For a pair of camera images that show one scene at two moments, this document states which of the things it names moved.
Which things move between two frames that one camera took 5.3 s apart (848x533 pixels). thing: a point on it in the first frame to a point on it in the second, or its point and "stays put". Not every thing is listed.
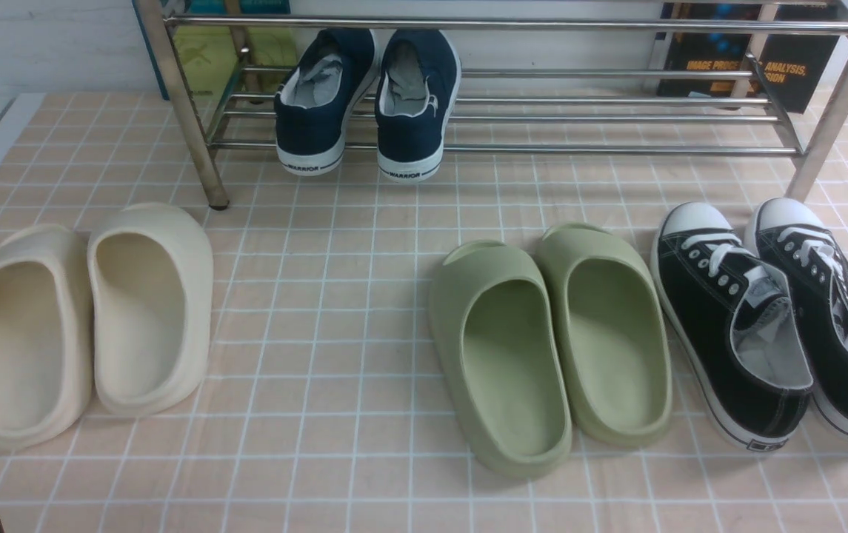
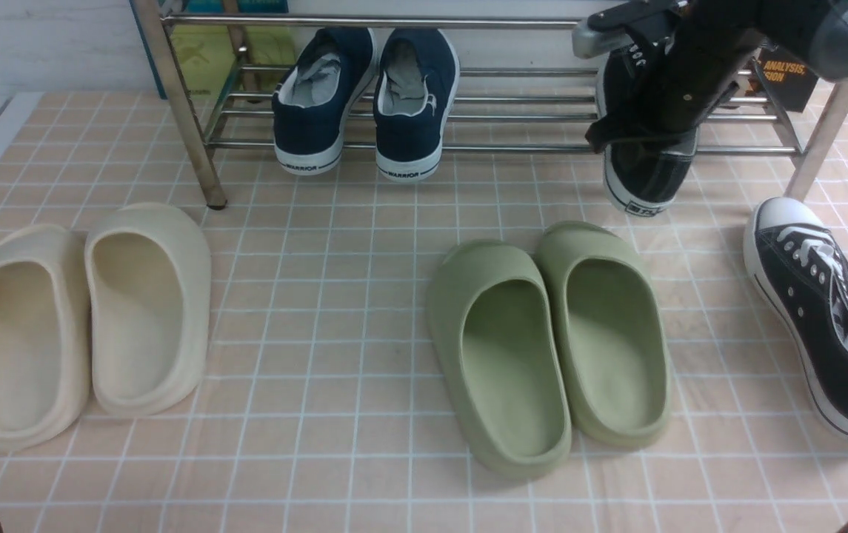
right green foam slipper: [616, 334] stays put
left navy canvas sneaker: [313, 102] stays put
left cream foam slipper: [28, 336] stays put
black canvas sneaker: [737, 326] to [643, 178]
